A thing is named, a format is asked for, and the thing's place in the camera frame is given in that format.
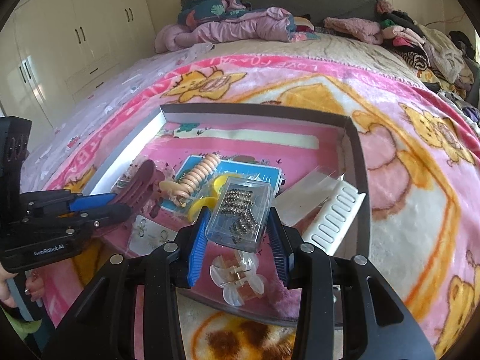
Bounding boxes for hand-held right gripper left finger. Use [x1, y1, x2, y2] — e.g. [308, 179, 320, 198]
[41, 206, 212, 360]

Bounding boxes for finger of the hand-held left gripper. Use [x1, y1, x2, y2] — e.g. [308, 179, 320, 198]
[69, 192, 119, 213]
[80, 204, 133, 230]

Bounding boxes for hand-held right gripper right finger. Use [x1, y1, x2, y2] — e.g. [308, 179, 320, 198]
[264, 206, 437, 360]

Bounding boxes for maroon hair claw clip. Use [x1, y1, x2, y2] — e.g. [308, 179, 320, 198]
[112, 159, 166, 221]

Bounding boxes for bagged bow earring card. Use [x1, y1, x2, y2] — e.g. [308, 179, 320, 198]
[127, 214, 181, 258]

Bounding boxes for clear box of rhinestone clips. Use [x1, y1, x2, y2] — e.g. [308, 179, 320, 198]
[205, 179, 275, 254]

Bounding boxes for cream hair claw clip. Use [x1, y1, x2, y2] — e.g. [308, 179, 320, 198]
[302, 180, 367, 256]

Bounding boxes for bagged yellow hair ties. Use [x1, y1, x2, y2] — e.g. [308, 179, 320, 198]
[185, 174, 236, 223]

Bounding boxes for orange spiral hair tie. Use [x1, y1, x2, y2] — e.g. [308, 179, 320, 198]
[174, 152, 223, 205]

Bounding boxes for shallow grey cardboard box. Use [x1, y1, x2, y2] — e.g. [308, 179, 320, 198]
[84, 103, 373, 328]

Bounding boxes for person's left hand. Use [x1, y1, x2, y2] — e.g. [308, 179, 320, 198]
[0, 259, 46, 308]

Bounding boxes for clear butterfly hair claw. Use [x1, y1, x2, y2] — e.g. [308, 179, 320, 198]
[209, 249, 268, 307]

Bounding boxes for small clear plastic bag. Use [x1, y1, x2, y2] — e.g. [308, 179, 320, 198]
[272, 165, 347, 230]

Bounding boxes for peach hair clip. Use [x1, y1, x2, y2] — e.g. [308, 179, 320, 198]
[159, 180, 189, 208]

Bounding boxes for pale printed bed sheet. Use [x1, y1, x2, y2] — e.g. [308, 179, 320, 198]
[22, 43, 211, 166]

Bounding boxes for pink cartoon bear blanket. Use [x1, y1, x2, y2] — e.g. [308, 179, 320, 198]
[19, 54, 480, 360]

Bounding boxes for cream wardrobe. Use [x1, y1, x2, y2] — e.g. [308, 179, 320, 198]
[0, 0, 158, 136]

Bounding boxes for beige quilt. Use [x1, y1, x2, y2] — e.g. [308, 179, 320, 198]
[195, 32, 428, 88]

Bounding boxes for pink duvet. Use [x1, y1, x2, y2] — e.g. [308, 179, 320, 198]
[154, 7, 298, 54]

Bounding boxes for dark floral pillow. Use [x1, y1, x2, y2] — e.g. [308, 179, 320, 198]
[177, 0, 230, 27]

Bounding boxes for pink fluffy garment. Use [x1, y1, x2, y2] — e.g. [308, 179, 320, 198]
[323, 16, 384, 46]

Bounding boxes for pile of clothes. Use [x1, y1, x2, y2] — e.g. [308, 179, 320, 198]
[375, 0, 480, 128]

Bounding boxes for pink fluffy hair tie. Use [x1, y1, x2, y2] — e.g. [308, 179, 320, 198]
[259, 281, 301, 322]

